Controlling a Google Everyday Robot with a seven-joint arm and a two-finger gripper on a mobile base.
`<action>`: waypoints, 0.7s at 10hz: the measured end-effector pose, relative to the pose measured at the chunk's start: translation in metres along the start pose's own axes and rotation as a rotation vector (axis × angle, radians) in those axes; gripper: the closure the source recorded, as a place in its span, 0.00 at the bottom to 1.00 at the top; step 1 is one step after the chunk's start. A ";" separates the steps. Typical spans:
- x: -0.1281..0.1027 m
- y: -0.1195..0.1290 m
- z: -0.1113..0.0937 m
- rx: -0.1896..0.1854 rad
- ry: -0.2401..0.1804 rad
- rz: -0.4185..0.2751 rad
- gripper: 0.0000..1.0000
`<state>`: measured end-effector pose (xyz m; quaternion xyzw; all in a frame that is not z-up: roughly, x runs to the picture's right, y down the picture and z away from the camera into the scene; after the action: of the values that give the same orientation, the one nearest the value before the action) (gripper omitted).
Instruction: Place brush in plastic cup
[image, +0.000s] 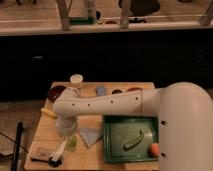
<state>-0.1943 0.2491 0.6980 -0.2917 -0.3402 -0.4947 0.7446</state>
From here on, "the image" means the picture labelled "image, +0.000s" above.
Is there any blue rectangular block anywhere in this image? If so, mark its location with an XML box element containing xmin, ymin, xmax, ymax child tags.
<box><xmin>96</xmin><ymin>86</ymin><xmax>106</xmax><ymax>96</ymax></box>

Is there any yellow banana toy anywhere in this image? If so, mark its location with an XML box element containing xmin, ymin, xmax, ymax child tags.
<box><xmin>41</xmin><ymin>108</ymin><xmax>57</xmax><ymax>118</ymax></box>

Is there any dark round lid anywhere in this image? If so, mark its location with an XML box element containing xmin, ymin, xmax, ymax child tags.
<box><xmin>112</xmin><ymin>89</ymin><xmax>122</xmax><ymax>94</ymax></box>

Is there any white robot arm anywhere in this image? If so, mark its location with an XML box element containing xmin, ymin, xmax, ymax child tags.
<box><xmin>53</xmin><ymin>82</ymin><xmax>213</xmax><ymax>171</ymax></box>

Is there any dark red bowl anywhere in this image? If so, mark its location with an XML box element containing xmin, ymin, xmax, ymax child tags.
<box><xmin>47</xmin><ymin>85</ymin><xmax>65</xmax><ymax>103</ymax></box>

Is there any red round lid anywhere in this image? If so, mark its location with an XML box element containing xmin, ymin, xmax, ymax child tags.
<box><xmin>126</xmin><ymin>87</ymin><xmax>142</xmax><ymax>92</ymax></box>

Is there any clear green plastic cup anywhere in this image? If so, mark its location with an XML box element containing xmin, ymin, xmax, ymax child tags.
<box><xmin>65</xmin><ymin>135</ymin><xmax>77</xmax><ymax>151</ymax></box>

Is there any small wooden block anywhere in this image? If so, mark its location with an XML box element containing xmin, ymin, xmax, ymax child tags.
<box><xmin>31</xmin><ymin>147</ymin><xmax>51</xmax><ymax>161</ymax></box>

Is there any green pickle toy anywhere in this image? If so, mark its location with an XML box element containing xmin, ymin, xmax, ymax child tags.
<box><xmin>123</xmin><ymin>131</ymin><xmax>144</xmax><ymax>151</ymax></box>

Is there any green plastic tray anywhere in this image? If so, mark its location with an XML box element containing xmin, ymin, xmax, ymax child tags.
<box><xmin>103</xmin><ymin>116</ymin><xmax>158</xmax><ymax>163</ymax></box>

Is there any black pole beside table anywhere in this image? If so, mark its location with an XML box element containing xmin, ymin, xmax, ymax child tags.
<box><xmin>11</xmin><ymin>122</ymin><xmax>24</xmax><ymax>171</ymax></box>

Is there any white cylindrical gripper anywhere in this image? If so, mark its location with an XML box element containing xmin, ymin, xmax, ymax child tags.
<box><xmin>56</xmin><ymin>117</ymin><xmax>78</xmax><ymax>137</ymax></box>

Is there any white paper cup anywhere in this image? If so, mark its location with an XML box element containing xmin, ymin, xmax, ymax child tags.
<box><xmin>70</xmin><ymin>74</ymin><xmax>83</xmax><ymax>89</ymax></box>

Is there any grey folded cloth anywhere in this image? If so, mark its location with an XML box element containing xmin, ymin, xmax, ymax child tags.
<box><xmin>78</xmin><ymin>127</ymin><xmax>102</xmax><ymax>148</ymax></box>

